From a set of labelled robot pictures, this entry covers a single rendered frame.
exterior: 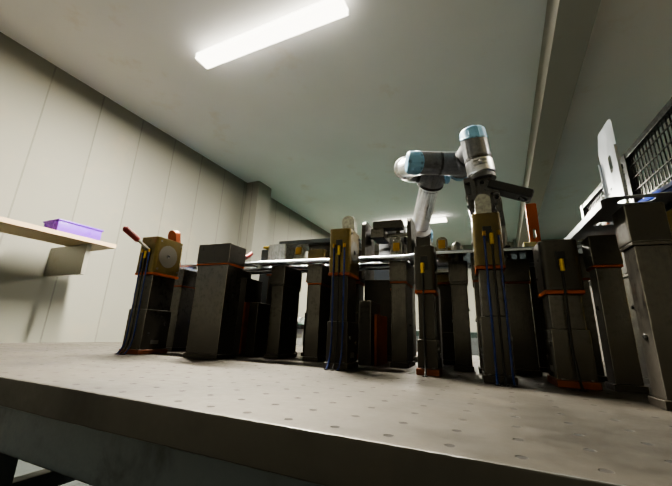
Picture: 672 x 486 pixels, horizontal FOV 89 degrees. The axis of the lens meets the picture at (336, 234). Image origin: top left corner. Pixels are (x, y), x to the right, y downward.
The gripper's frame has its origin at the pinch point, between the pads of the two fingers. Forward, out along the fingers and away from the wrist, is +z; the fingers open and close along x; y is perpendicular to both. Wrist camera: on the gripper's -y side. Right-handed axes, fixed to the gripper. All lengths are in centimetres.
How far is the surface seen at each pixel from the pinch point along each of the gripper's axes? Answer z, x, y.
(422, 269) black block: 7.3, 16.3, 20.4
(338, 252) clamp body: 0.5, 17.9, 40.3
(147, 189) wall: -142, -134, 297
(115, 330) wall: -3, -131, 312
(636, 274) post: 15.8, 33.9, -12.1
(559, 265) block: 10.7, 18.8, -6.2
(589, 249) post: 7.9, 17.0, -12.5
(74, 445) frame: 34, 60, 66
